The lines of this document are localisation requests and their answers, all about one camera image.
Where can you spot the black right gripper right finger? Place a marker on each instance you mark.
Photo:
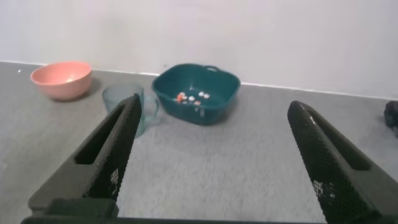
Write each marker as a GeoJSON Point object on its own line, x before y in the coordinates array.
{"type": "Point", "coordinates": [342, 183]}

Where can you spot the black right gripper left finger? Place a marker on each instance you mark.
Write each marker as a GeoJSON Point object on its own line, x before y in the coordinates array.
{"type": "Point", "coordinates": [93, 177]}

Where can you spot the blue ribbed transparent cup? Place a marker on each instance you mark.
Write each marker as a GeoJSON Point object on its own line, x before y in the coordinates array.
{"type": "Point", "coordinates": [118, 93]}

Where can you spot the pink ribbed bowl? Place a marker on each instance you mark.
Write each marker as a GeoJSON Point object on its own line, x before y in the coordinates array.
{"type": "Point", "coordinates": [62, 84]}

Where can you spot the black object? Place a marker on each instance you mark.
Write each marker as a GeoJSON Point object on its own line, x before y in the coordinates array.
{"type": "Point", "coordinates": [392, 113]}

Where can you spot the teal plastic basin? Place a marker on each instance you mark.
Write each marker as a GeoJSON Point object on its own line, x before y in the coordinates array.
{"type": "Point", "coordinates": [217, 90]}

